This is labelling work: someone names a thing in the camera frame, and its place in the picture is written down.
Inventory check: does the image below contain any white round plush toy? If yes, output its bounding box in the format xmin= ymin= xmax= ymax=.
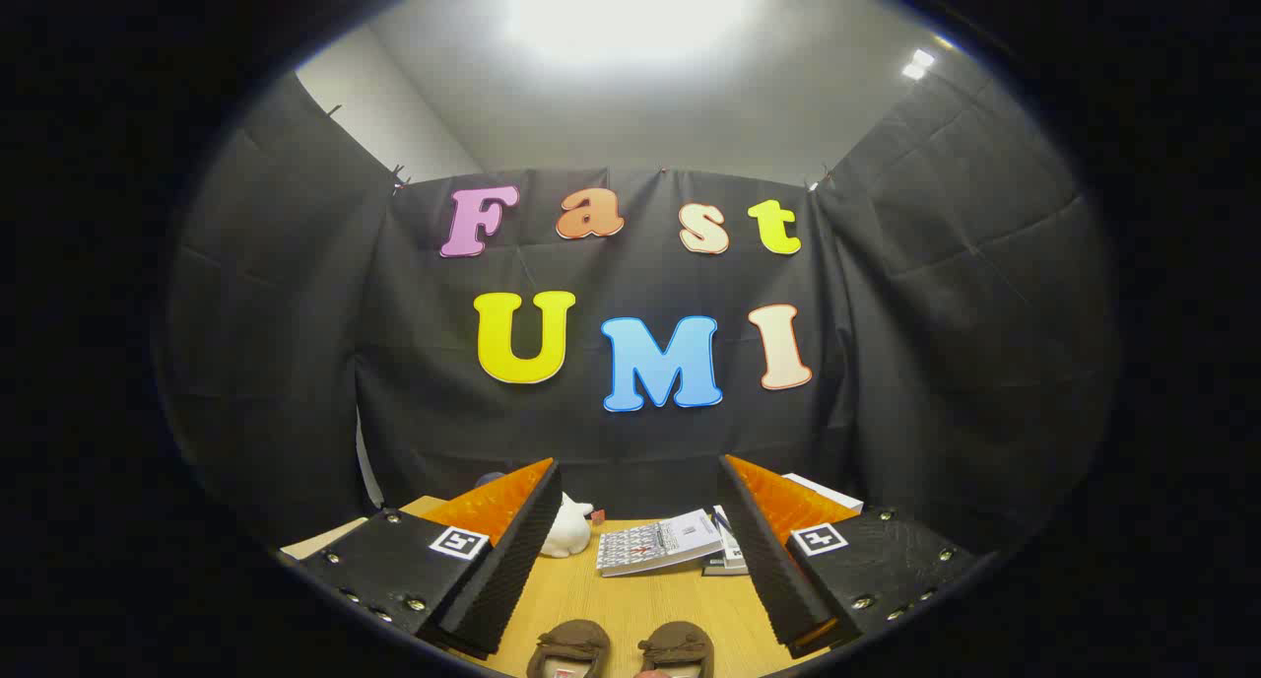
xmin=540 ymin=493 xmax=595 ymax=559

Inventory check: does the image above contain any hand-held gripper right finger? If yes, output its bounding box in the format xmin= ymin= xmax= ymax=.
xmin=717 ymin=453 xmax=978 ymax=659

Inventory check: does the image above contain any brown shoe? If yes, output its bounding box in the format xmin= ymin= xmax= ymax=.
xmin=527 ymin=619 xmax=612 ymax=678
xmin=637 ymin=621 xmax=716 ymax=678

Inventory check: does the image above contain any black backdrop cloth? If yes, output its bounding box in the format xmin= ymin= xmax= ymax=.
xmin=158 ymin=67 xmax=1119 ymax=561

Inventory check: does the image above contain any grey patterned book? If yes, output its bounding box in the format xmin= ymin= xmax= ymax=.
xmin=596 ymin=508 xmax=725 ymax=577

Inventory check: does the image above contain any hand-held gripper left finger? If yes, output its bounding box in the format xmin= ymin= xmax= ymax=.
xmin=299 ymin=457 xmax=564 ymax=659

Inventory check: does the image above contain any large bright ceiling light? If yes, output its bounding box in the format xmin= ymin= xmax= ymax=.
xmin=502 ymin=0 xmax=750 ymax=60

